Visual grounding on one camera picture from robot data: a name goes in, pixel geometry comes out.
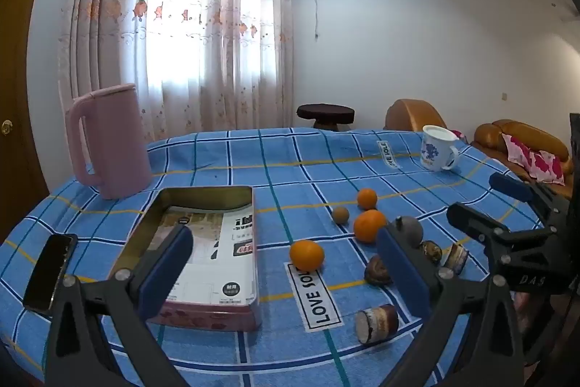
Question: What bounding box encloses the dark round wooden stool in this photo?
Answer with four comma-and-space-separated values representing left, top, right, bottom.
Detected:
297, 103, 355, 132

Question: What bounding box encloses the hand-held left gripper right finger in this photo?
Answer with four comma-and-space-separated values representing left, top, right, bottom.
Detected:
376, 225, 526, 387

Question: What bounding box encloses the pink plastic pitcher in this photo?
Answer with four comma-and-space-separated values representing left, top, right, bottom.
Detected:
65, 83, 152, 201

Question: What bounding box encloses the orange leather armchair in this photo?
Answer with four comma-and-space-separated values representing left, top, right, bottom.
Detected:
384, 99, 447, 131

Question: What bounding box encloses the white mug with blue print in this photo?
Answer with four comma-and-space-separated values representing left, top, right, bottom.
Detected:
418, 125, 460, 172

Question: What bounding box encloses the brown wooden door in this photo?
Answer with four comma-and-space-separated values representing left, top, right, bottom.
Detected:
0, 0, 50, 243

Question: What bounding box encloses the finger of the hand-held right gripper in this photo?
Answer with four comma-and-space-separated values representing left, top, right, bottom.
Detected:
447, 202, 551, 261
489, 173, 563, 225

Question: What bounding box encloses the black smartphone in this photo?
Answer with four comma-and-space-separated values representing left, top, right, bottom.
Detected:
22, 234, 79, 315

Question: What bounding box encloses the small orange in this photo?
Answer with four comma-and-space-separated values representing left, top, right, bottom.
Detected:
357, 188, 378, 211

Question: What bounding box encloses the sheer floral curtain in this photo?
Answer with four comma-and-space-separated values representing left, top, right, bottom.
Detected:
59, 0, 295, 143

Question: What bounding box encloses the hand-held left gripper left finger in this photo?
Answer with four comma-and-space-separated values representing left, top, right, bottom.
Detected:
43, 225, 195, 387

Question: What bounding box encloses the pink floral cushion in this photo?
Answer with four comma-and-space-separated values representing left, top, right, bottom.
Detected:
501, 133, 567, 186

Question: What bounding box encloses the orange leather sofa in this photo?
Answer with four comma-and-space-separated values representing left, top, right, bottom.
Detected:
471, 119, 574, 199

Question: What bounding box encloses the rectangular metal tin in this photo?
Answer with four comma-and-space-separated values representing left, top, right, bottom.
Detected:
108, 186, 262, 332

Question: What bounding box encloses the dark round fruit with stem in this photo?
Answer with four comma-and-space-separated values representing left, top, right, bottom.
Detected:
392, 215, 424, 249

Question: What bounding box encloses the blue plaid tablecloth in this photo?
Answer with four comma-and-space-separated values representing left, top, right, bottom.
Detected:
0, 128, 544, 387

